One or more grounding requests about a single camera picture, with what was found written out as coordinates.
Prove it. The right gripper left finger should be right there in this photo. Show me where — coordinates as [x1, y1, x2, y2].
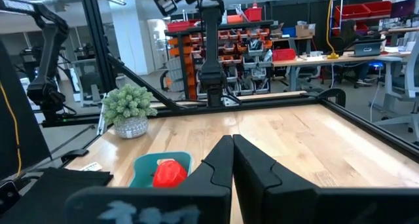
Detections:
[65, 134, 234, 224]

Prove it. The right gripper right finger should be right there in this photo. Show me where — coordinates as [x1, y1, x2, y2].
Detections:
[232, 134, 419, 224]

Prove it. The red toy pepper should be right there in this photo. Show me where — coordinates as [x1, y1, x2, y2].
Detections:
[152, 159, 189, 189]

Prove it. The teal plastic tupperware container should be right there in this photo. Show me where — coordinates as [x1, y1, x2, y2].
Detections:
[129, 151, 194, 189]

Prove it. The wide red plastic bin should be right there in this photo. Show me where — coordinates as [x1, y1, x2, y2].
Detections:
[166, 20, 197, 32]

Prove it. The tall red plastic bin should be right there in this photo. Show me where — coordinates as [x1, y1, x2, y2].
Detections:
[244, 7, 263, 22]

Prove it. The storage shelf with bins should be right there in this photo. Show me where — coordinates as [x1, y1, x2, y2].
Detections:
[164, 19, 275, 101]

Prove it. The green potted plant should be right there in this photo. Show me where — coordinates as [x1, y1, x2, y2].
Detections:
[101, 83, 158, 140]

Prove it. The red bin on desk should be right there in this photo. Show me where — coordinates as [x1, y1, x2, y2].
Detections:
[272, 48, 297, 62]

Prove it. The black table clamp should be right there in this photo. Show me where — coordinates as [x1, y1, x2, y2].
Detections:
[60, 148, 89, 162]
[319, 88, 347, 107]

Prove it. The cardboard box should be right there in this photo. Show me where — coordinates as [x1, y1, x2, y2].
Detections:
[295, 23, 316, 38]

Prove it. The small white tag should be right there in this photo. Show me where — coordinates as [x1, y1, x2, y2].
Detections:
[79, 161, 103, 172]

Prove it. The grey office chair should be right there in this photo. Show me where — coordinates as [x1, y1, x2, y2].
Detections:
[71, 58, 102, 107]

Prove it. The wooden office desk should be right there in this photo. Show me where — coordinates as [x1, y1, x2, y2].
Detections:
[271, 52, 412, 92]

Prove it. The rack with red bins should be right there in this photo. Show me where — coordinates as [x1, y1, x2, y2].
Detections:
[333, 0, 393, 35]

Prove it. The person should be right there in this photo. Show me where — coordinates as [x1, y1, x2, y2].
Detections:
[338, 19, 382, 86]

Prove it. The black folded cloth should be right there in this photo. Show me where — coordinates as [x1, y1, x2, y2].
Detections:
[0, 166, 114, 224]

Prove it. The grey laptop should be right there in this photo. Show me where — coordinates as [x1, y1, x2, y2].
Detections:
[352, 40, 383, 58]

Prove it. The white office chair base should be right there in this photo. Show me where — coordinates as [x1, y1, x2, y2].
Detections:
[373, 37, 419, 133]

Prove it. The black flat panel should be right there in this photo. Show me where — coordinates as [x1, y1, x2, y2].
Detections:
[0, 40, 52, 182]

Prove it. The computer monitor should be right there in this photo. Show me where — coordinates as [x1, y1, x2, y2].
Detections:
[391, 0, 417, 19]

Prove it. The black aluminium rig frame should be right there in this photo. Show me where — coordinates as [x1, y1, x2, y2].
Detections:
[42, 0, 419, 159]

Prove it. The silver aluminium rail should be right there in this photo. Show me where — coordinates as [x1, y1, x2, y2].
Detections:
[97, 102, 107, 135]

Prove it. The yellow hanging cable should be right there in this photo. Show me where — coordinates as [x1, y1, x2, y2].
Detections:
[325, 0, 340, 60]

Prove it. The white floor cable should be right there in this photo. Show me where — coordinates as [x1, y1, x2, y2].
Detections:
[369, 83, 380, 122]

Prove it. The thin yellow cable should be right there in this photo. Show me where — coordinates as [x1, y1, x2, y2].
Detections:
[0, 81, 22, 177]

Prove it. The black camera bracket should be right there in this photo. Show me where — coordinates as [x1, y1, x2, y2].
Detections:
[0, 179, 20, 215]

